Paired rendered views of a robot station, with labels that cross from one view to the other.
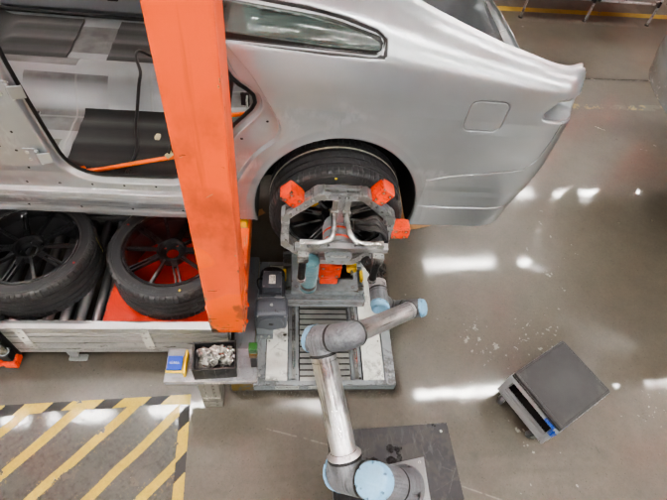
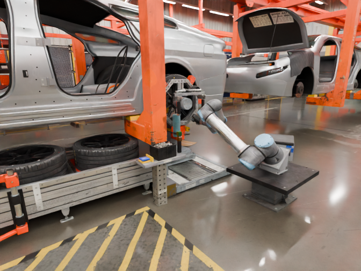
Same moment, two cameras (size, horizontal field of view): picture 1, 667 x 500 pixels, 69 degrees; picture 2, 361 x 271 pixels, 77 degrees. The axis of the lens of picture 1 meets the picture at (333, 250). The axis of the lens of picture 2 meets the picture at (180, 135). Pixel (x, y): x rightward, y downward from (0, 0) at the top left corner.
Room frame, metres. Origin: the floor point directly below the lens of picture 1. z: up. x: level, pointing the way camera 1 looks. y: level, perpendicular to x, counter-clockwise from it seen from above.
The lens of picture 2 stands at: (-0.97, 1.14, 1.16)
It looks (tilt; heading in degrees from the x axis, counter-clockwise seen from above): 15 degrees down; 335
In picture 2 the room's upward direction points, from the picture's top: 1 degrees counter-clockwise
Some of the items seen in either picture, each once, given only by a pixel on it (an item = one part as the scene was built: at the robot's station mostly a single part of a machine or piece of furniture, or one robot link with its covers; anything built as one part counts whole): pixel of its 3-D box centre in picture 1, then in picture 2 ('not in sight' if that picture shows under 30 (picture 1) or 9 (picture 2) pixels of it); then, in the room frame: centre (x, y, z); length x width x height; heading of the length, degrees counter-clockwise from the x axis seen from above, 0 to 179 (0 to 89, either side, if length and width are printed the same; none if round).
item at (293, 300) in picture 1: (323, 278); (172, 156); (1.68, 0.04, 0.13); 0.50 x 0.36 x 0.10; 101
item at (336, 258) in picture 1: (336, 239); (182, 103); (1.44, -0.01, 0.85); 0.21 x 0.14 x 0.14; 11
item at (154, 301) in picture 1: (174, 259); (107, 151); (1.47, 0.87, 0.39); 0.66 x 0.66 x 0.24
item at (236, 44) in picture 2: not in sight; (243, 52); (4.30, -3.23, 1.75); 0.68 x 0.16 x 2.46; 11
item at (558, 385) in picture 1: (549, 394); (279, 149); (1.15, -1.32, 0.17); 0.43 x 0.36 x 0.34; 130
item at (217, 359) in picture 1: (214, 359); (163, 149); (0.88, 0.46, 0.51); 0.20 x 0.14 x 0.13; 104
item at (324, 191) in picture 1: (335, 227); (179, 102); (1.51, 0.00, 0.85); 0.54 x 0.07 x 0.54; 101
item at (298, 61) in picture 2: not in sight; (298, 63); (2.29, -2.94, 1.36); 0.71 x 0.30 x 0.51; 101
